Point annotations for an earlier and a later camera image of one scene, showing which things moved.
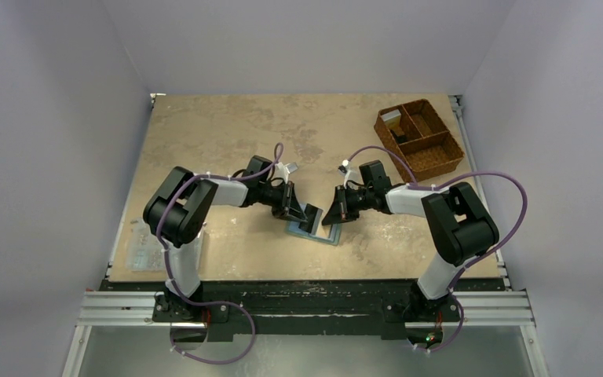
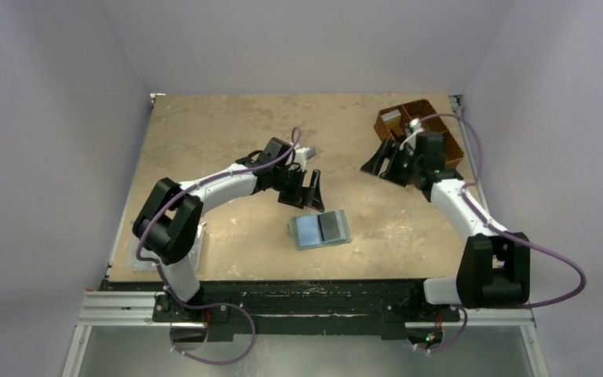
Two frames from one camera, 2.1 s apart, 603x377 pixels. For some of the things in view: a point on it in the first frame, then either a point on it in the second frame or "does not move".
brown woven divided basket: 417,135 does not move
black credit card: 313,215 to 329,227
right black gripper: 345,203 to 392,166
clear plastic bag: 144,250 does not move
